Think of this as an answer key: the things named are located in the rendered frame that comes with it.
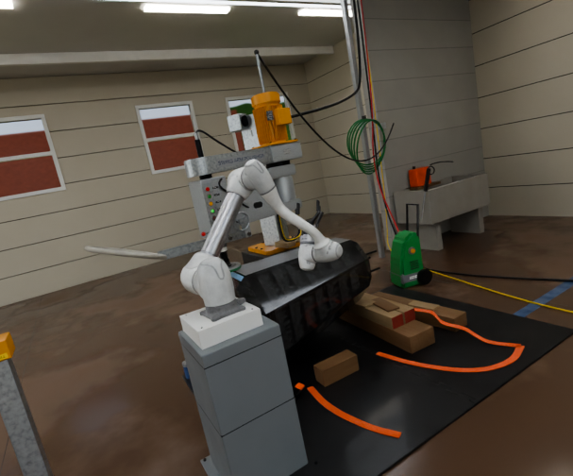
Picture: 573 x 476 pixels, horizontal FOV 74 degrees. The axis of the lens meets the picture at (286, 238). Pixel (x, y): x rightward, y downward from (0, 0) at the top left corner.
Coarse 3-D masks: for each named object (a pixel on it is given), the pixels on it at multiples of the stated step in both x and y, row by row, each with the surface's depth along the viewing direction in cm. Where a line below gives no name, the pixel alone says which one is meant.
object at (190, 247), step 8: (240, 232) 288; (248, 232) 288; (200, 240) 281; (232, 240) 284; (168, 248) 266; (176, 248) 270; (184, 248) 262; (192, 248) 265; (200, 248) 269; (168, 256) 255; (176, 256) 258
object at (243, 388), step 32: (192, 352) 181; (224, 352) 171; (256, 352) 179; (192, 384) 204; (224, 384) 172; (256, 384) 181; (288, 384) 190; (224, 416) 173; (256, 416) 182; (288, 416) 191; (224, 448) 175; (256, 448) 183; (288, 448) 192
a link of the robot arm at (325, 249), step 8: (272, 192) 208; (272, 200) 210; (280, 200) 213; (272, 208) 214; (280, 208) 213; (280, 216) 216; (288, 216) 213; (296, 216) 214; (296, 224) 213; (304, 224) 213; (312, 232) 212; (320, 232) 214; (320, 240) 213; (328, 240) 215; (320, 248) 213; (328, 248) 213; (336, 248) 212; (320, 256) 216; (328, 256) 214; (336, 256) 213
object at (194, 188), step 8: (224, 176) 273; (192, 184) 274; (216, 184) 269; (224, 184) 273; (192, 192) 277; (200, 192) 266; (216, 192) 270; (224, 192) 273; (200, 200) 270; (216, 200) 270; (200, 208) 273; (200, 216) 277; (200, 224) 281; (208, 224) 270; (200, 232) 285; (232, 232) 279
